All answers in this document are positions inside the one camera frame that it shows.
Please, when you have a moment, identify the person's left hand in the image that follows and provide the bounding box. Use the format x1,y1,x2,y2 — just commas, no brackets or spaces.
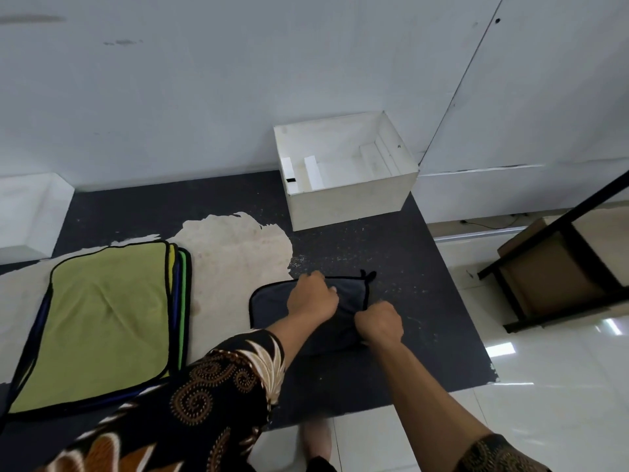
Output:
286,269,341,335

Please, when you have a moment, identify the person's right hand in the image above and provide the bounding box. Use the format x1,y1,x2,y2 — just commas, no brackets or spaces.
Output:
353,300,405,347

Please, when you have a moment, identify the yellow grey cloth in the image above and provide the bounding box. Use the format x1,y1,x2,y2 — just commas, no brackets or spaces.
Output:
248,269,378,357

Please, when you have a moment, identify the white box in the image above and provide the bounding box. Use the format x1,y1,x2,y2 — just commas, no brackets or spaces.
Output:
273,110,420,233

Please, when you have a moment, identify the stack of microfibre cloths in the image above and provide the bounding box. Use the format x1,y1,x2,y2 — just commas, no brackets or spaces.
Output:
0,240,193,428

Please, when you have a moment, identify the person's left forearm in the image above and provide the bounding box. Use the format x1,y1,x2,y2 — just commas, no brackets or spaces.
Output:
265,311,325,384

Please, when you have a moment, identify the person's right forearm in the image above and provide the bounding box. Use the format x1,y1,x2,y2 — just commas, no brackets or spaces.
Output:
366,338,492,472

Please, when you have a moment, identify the person's right foot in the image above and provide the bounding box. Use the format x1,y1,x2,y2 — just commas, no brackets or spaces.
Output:
299,420,333,463

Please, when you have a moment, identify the person's patterned left sleeve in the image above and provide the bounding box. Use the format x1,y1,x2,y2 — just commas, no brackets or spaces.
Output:
34,328,287,472

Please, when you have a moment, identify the person's patterned sleeve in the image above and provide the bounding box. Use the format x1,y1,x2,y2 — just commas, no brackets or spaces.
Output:
454,433,554,472
34,328,287,472

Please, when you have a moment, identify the person's patterned right sleeve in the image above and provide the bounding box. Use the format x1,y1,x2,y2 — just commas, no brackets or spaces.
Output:
454,433,554,472

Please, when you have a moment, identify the white flat box lid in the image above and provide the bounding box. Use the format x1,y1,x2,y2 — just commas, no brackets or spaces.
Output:
0,172,75,266

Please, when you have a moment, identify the metal floor rail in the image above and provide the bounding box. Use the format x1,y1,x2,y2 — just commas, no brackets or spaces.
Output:
432,226,529,244

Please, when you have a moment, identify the black cable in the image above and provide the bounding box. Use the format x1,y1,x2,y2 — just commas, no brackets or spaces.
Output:
459,213,529,229

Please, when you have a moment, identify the black stool frame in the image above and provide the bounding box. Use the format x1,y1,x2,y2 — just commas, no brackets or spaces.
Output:
476,169,629,335

